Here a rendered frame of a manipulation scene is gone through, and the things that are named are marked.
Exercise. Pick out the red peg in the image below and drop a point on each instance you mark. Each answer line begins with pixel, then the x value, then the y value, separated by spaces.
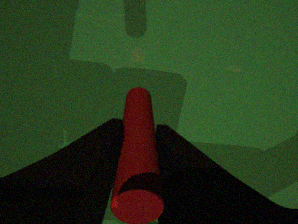
pixel 137 188

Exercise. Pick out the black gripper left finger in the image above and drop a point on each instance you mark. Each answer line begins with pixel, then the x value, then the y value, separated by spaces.
pixel 72 186

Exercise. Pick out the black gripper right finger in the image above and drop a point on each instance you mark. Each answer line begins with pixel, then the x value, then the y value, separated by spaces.
pixel 196 190

